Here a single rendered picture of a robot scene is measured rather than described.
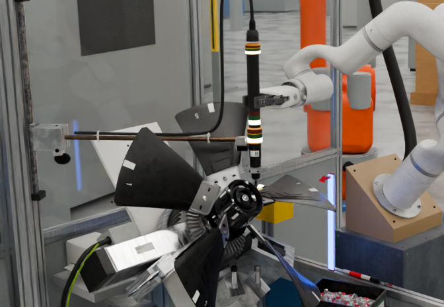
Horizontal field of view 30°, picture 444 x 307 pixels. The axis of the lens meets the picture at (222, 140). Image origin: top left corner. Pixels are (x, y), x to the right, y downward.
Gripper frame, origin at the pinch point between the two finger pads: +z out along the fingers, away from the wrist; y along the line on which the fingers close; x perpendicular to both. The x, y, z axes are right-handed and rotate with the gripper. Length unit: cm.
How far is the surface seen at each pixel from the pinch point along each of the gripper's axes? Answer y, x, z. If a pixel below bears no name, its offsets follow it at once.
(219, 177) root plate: 7.3, -22.4, 7.3
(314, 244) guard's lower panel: 70, -90, -112
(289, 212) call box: 21, -47, -39
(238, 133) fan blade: 8.9, -10.9, -2.4
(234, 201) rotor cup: -4.6, -25.7, 13.1
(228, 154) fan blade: 7.4, -16.2, 3.1
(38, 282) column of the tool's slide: 56, -58, 41
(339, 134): 70, -41, -129
